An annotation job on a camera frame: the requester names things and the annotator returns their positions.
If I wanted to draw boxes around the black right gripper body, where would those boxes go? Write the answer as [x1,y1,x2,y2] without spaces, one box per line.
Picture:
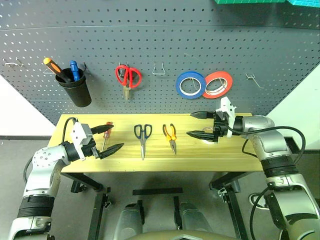
[212,111,232,144]

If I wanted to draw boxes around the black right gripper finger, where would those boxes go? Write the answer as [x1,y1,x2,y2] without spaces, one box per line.
[186,130,216,144]
[190,111,216,120]

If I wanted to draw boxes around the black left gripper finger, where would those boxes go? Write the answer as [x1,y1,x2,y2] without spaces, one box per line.
[98,142,125,160]
[90,124,115,137]

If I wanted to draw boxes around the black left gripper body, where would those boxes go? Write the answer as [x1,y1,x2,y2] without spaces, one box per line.
[81,136,103,160]

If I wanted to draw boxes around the clear white tape roll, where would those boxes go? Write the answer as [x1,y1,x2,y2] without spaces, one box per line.
[201,126,218,146]

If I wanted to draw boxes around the red handled screwdriver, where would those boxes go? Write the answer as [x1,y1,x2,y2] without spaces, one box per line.
[101,121,115,153]

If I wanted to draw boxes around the orange handled needle-nose pliers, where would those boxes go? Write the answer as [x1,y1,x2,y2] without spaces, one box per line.
[162,123,178,155]

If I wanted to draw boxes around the dark blue handled scissors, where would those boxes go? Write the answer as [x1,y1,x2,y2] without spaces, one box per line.
[133,123,153,161]

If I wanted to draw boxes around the grey pegboard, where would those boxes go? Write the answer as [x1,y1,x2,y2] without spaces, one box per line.
[0,0,320,126]

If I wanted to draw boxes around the blue tape roll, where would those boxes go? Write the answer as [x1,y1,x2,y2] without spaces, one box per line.
[175,70,207,100]

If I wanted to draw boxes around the black plastic cup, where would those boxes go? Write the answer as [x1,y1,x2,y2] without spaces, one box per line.
[54,67,93,108]

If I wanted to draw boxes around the red tape roll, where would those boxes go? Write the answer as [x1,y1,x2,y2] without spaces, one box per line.
[201,71,234,99]

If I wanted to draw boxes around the thin metal peg hook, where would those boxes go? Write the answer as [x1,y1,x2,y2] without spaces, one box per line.
[245,73,265,89]

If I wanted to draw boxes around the long black floor tape strip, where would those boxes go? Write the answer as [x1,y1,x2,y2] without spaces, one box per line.
[132,188,183,196]

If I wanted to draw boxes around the metal scissors hook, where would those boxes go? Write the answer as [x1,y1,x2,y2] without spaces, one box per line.
[118,61,130,76]

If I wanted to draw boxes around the short black floor tape strip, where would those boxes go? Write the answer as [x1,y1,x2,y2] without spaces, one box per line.
[137,199,145,226]
[173,196,181,230]

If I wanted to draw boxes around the grey rounded robot leg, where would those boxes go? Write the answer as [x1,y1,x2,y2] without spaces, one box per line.
[178,201,213,233]
[119,202,145,240]

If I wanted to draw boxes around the white rounded floor object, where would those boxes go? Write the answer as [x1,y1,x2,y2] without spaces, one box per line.
[248,193,270,210]

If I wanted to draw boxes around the dark rounded robot torso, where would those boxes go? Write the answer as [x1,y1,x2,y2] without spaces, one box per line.
[132,229,236,240]

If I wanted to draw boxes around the green cutting mat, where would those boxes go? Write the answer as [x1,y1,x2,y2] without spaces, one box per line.
[213,0,288,5]

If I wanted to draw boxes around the teal box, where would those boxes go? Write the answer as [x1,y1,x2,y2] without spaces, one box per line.
[287,0,320,7]

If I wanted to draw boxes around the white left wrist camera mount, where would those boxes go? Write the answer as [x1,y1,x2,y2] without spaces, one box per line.
[69,122,94,161]

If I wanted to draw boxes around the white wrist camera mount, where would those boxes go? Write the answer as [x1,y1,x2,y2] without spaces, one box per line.
[215,96,238,138]
[69,122,94,161]

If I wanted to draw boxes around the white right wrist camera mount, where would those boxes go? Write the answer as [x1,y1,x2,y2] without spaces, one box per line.
[215,96,238,138]

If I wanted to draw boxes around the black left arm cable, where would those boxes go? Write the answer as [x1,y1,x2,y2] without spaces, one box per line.
[23,116,79,183]

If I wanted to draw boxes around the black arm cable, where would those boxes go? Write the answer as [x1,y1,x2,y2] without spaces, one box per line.
[223,122,307,232]
[23,116,79,183]

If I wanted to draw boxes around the red handled scissors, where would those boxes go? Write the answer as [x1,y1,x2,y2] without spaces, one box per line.
[114,64,143,101]

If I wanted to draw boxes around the wide metal wire hook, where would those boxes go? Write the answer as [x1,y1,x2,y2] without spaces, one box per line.
[152,62,166,76]

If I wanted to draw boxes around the blue handled screwdriver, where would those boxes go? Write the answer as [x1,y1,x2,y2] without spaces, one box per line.
[69,60,81,83]

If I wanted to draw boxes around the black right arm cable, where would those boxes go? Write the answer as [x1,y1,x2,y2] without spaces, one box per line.
[223,122,307,232]

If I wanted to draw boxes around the orange black handled screwdriver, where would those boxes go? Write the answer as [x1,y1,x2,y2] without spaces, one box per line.
[42,57,72,83]

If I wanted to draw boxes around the flat metal wire hook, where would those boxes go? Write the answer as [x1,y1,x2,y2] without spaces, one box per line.
[3,57,25,68]

